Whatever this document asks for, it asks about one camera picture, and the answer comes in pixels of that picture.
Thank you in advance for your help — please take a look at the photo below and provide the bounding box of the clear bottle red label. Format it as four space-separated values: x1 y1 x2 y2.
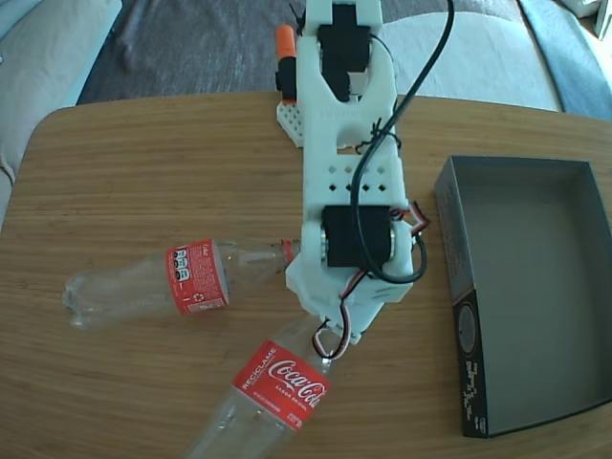
61 237 303 332
184 313 345 459

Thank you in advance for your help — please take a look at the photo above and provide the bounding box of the grey cardboard box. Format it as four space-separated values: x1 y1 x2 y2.
432 153 612 440

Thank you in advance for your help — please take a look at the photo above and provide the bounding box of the white sofa cushion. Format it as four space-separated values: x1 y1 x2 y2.
0 0 124 235
382 9 563 114

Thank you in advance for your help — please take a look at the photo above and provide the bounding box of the orange and black clamp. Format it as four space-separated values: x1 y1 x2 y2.
273 23 301 105

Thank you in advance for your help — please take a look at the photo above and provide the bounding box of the grey rug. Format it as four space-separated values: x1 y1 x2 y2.
76 0 525 104

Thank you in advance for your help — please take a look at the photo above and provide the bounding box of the light blue cloth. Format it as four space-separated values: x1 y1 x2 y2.
518 0 612 119

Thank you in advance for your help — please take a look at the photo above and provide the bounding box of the black camera cable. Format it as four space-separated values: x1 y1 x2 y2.
348 0 455 284

